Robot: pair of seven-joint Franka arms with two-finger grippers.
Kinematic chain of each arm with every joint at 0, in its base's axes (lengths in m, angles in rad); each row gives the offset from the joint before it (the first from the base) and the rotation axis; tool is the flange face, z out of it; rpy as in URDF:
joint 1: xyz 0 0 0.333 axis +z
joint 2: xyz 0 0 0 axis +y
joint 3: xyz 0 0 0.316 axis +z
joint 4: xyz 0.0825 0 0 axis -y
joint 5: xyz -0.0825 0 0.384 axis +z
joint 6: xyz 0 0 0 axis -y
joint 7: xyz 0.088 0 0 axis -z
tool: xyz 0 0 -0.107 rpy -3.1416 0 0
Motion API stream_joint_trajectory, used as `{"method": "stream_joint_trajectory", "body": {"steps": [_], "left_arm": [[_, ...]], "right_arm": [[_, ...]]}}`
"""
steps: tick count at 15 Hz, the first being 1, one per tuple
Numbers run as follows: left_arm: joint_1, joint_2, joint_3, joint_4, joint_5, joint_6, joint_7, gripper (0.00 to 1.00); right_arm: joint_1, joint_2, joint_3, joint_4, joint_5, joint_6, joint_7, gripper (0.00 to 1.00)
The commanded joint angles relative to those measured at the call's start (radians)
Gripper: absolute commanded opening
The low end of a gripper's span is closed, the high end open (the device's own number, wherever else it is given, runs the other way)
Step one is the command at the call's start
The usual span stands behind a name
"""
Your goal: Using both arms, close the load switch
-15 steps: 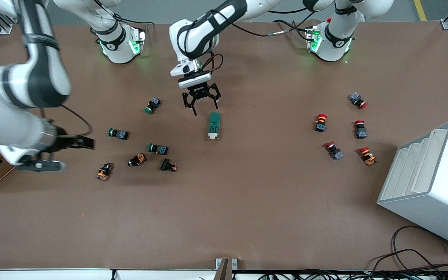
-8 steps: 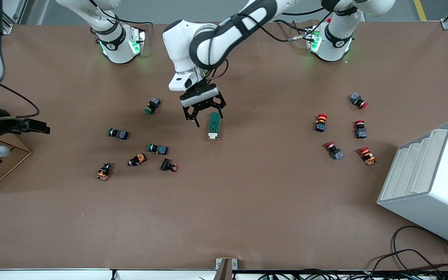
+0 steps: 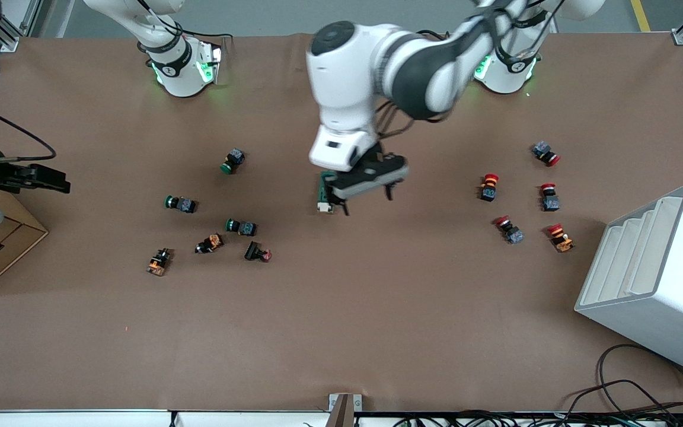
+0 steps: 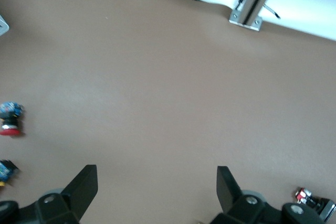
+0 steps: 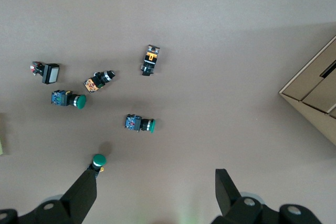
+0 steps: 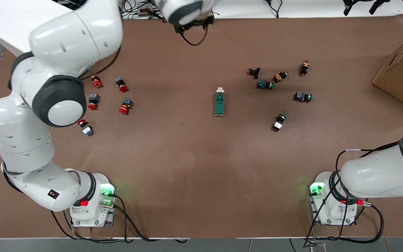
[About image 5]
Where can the silver-ringed selector switch orange block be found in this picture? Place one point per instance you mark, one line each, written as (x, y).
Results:
(95, 82)

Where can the green mushroom push button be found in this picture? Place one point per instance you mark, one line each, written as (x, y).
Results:
(136, 123)
(65, 99)
(99, 160)

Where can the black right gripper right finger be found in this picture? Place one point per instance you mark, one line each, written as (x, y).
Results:
(228, 197)

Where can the cardboard drawer box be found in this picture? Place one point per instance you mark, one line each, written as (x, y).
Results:
(315, 98)

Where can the black orange selector switch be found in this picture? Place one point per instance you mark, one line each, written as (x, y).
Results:
(151, 58)

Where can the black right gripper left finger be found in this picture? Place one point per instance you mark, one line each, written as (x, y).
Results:
(78, 197)

